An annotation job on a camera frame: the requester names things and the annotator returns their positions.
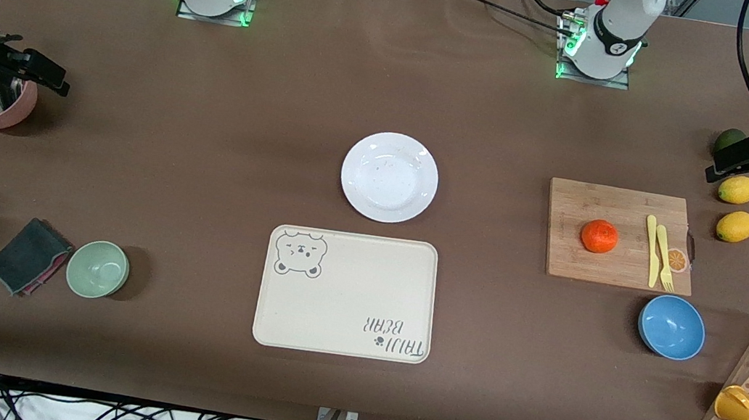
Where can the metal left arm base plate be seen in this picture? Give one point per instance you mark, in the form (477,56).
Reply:
(619,85)

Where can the brown table cover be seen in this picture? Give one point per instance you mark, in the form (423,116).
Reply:
(505,111)

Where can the pale green bowl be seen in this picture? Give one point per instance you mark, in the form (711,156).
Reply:
(98,270)

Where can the beige bear print tray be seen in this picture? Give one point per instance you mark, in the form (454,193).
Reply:
(347,301)

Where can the wooden cutting board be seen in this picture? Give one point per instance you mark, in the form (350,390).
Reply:
(581,202)

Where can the yellow lemon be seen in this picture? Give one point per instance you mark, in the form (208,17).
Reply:
(737,227)
(738,190)

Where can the white round plate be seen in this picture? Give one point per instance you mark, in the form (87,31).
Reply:
(388,183)

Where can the yellow plastic knife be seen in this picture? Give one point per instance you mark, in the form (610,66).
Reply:
(651,241)

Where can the dark grey folded cloth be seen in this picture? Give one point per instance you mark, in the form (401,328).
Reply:
(25,252)

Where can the blue bowl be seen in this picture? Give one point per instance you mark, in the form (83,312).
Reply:
(671,329)

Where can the yellow plastic fork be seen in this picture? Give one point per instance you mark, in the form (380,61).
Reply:
(664,247)

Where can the pink folded cloth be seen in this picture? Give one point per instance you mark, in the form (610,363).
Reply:
(52,269)

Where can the orange mandarin fruit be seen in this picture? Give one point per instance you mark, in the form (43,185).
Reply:
(599,236)

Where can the green lime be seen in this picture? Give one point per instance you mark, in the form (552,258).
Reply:
(725,138)

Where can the orange slice round tag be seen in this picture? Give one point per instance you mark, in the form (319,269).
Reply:
(677,261)

